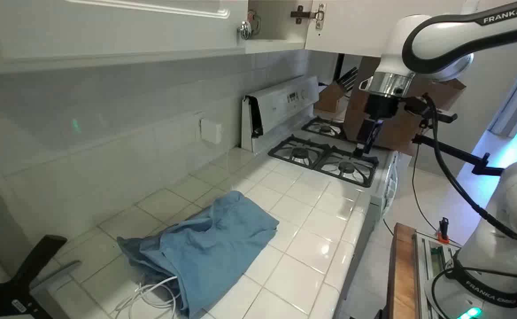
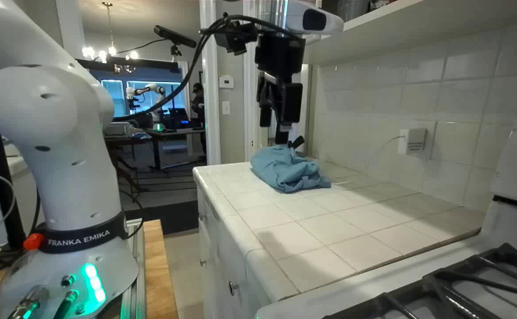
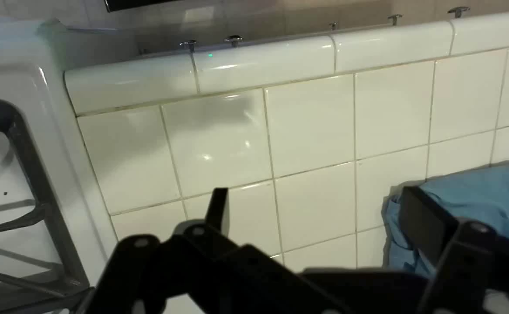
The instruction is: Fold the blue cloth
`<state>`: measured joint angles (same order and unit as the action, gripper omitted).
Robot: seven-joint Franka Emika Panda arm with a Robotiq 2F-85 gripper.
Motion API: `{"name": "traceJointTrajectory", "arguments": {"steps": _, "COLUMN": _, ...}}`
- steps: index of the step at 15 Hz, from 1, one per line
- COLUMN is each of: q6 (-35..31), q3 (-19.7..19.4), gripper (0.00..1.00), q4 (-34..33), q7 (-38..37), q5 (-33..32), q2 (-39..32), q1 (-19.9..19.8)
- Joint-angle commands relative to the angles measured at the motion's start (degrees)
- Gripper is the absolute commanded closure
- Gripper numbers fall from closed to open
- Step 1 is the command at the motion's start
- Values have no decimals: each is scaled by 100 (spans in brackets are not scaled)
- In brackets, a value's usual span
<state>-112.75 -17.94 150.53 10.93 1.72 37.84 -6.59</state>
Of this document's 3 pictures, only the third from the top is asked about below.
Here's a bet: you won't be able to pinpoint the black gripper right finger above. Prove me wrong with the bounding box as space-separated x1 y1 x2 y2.
397 184 509 314

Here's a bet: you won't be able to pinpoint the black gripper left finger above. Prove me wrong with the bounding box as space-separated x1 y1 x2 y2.
81 187 339 314

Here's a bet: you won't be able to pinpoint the blue cloth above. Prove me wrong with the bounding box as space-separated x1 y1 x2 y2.
381 159 509 283

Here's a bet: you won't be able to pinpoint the white gas stove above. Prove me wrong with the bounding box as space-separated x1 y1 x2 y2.
0 20 120 314

